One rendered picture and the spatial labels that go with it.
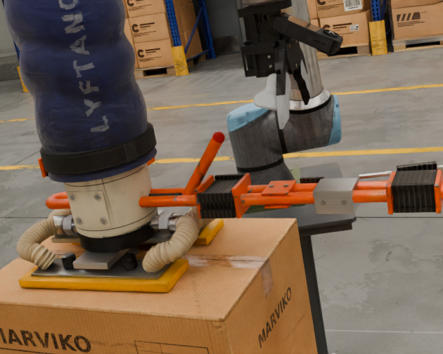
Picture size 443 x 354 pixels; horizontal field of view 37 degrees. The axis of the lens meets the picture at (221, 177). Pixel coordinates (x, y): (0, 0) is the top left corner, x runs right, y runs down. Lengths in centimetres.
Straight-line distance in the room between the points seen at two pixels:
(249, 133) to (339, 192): 86
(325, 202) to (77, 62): 50
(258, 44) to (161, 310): 48
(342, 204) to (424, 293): 186
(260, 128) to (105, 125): 83
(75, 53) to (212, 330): 54
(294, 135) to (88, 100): 89
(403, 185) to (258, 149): 93
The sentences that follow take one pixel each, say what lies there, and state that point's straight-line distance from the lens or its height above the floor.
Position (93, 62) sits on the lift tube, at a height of 136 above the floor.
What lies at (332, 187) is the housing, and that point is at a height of 109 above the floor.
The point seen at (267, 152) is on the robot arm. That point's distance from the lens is 201.
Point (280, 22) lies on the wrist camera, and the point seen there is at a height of 138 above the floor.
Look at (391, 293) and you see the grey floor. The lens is 300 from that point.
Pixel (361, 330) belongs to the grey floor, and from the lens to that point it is 278.
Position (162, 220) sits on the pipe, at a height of 103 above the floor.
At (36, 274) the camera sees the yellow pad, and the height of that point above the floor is 97.
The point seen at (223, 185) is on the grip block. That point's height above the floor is 109.
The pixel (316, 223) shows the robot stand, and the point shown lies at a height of 75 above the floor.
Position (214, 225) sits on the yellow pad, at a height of 97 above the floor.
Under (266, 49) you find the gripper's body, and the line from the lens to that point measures 112.
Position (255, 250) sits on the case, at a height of 94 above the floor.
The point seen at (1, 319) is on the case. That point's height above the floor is 90.
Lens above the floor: 151
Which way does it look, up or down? 19 degrees down
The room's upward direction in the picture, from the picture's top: 11 degrees counter-clockwise
